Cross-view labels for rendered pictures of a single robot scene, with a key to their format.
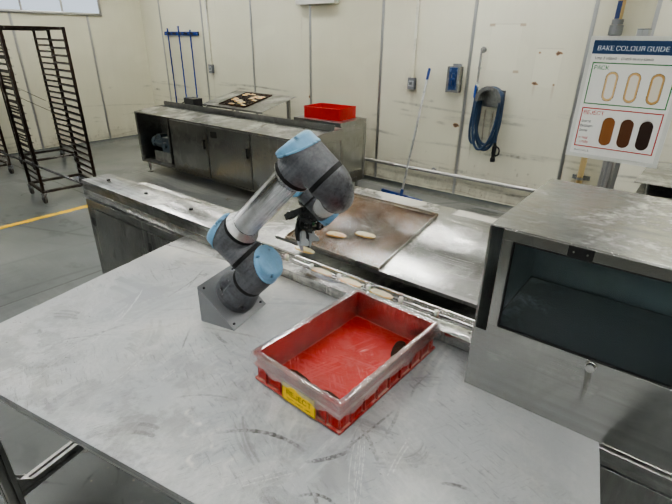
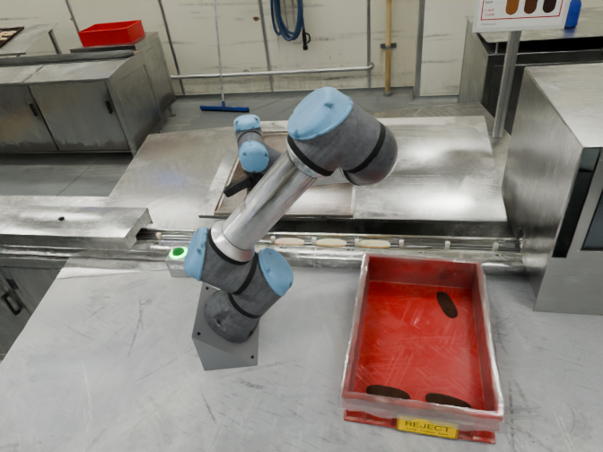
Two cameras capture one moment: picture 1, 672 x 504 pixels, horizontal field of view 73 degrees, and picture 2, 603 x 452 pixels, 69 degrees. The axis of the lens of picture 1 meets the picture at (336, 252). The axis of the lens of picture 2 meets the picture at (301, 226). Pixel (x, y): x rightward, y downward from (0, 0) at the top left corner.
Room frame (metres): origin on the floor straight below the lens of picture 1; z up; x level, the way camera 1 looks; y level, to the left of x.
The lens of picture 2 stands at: (0.56, 0.46, 1.75)
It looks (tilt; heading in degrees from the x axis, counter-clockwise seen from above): 36 degrees down; 337
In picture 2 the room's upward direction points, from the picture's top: 7 degrees counter-clockwise
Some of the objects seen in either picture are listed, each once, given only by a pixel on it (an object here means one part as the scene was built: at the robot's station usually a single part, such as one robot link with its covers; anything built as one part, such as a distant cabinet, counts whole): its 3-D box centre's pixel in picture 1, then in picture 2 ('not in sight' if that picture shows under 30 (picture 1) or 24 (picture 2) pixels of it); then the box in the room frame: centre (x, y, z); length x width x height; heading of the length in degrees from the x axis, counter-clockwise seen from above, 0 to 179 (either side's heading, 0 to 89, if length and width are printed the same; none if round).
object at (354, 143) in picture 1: (329, 154); (129, 83); (5.51, 0.09, 0.44); 0.70 x 0.55 x 0.87; 52
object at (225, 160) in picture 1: (247, 141); (18, 93); (5.80, 1.13, 0.51); 3.00 x 1.26 x 1.03; 52
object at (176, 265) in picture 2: not in sight; (183, 265); (1.74, 0.40, 0.84); 0.08 x 0.08 x 0.11; 52
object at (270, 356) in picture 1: (350, 349); (419, 331); (1.10, -0.05, 0.87); 0.49 x 0.34 x 0.10; 140
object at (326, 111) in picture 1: (329, 111); (112, 32); (5.51, 0.09, 0.93); 0.51 x 0.36 x 0.13; 56
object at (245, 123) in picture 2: not in sight; (249, 136); (1.68, 0.11, 1.24); 0.09 x 0.08 x 0.11; 163
